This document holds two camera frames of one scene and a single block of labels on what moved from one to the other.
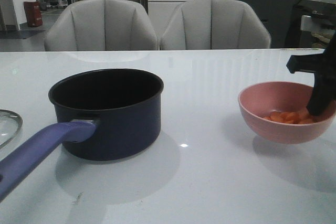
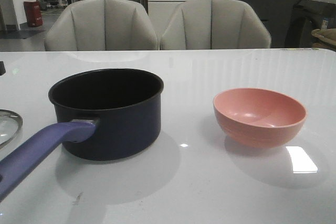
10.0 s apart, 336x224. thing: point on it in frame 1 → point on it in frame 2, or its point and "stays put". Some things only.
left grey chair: (101, 24) stays put
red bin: (33, 12) stays put
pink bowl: (257, 100) → (259, 117)
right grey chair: (214, 23) stays put
